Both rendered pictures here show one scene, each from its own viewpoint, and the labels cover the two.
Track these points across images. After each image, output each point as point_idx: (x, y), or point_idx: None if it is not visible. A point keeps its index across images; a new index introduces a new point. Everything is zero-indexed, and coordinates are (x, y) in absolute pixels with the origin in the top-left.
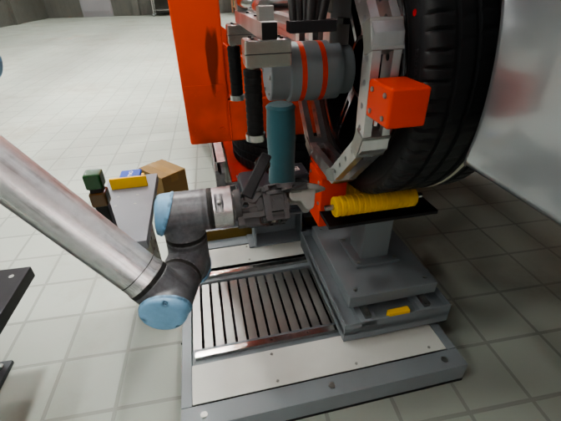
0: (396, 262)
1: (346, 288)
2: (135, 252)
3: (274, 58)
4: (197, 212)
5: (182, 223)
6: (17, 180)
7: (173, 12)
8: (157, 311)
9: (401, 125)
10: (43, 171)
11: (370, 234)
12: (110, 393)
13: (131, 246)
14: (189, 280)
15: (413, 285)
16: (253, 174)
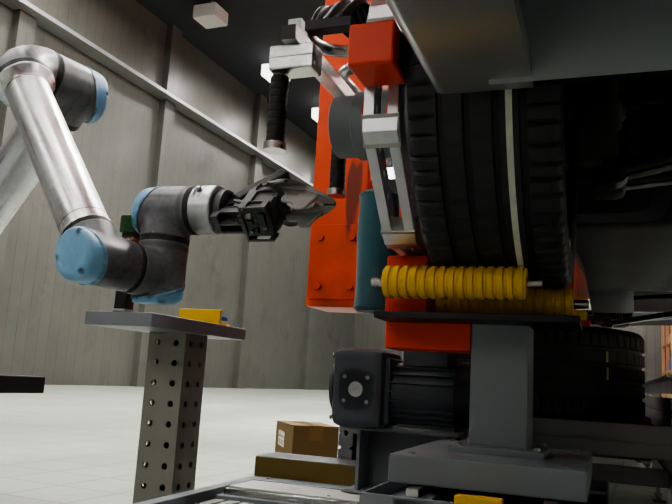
0: (535, 459)
1: (398, 451)
2: (89, 194)
3: (295, 58)
4: (173, 195)
5: (155, 205)
6: (43, 119)
7: (319, 143)
8: (70, 242)
9: (363, 60)
10: (66, 127)
11: (481, 385)
12: None
13: (90, 190)
14: (124, 244)
15: (529, 465)
16: (256, 182)
